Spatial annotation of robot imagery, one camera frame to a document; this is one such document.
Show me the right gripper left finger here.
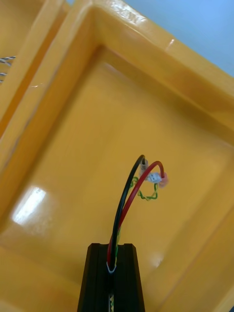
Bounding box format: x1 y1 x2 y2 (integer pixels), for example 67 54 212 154
77 243 112 312

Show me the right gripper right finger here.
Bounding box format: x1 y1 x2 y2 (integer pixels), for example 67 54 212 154
114 243 146 312

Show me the red black green-yellow wire harness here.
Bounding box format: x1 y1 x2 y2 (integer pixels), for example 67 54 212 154
106 154 169 312

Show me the blue-white twisted wire harness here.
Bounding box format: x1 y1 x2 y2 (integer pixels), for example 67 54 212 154
0 55 17 83

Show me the yellow-orange plastic bin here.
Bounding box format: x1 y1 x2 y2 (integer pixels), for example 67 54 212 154
0 0 234 312
0 0 70 137

